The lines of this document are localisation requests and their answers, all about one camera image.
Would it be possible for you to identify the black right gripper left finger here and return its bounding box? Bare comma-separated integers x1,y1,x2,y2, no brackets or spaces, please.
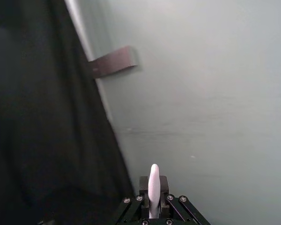
112,175,153,225

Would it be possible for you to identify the small white plastic piece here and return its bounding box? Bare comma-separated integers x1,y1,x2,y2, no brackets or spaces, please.
148,163,162,220

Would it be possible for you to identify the dark grey tape strip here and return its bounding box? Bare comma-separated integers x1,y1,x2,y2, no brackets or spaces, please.
88,45,140,80

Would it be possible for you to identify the black table cloth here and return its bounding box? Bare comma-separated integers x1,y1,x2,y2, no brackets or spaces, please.
0,0,137,225

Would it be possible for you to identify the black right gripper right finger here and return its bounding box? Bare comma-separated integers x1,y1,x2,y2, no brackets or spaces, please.
157,175,212,225

